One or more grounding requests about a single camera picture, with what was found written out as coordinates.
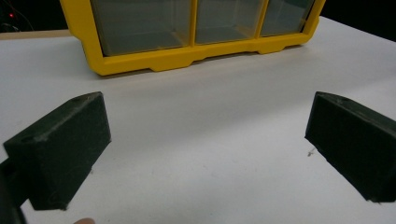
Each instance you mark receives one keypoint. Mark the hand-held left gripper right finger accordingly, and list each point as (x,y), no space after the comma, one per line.
(358,143)

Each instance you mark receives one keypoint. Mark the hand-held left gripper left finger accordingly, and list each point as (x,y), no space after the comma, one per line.
(65,146)

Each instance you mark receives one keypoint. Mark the yellow organizer box with drawers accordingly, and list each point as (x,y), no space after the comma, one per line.
(174,59)

